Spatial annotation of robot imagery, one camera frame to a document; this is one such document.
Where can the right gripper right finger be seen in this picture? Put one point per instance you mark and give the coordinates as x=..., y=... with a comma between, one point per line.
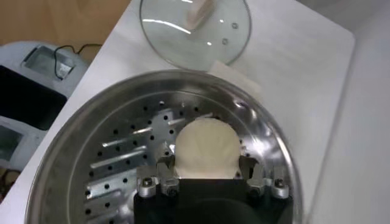
x=256, y=179

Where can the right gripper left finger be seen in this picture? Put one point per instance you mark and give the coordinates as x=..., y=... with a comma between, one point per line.
x=166, y=179

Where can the white steamed baozi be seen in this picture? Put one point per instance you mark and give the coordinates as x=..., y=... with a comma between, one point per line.
x=207, y=146

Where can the round glass pot lid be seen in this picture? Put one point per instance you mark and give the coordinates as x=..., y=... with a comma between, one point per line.
x=182, y=45

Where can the steel perforated steamer basket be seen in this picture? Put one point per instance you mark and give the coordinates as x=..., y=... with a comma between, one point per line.
x=115, y=146

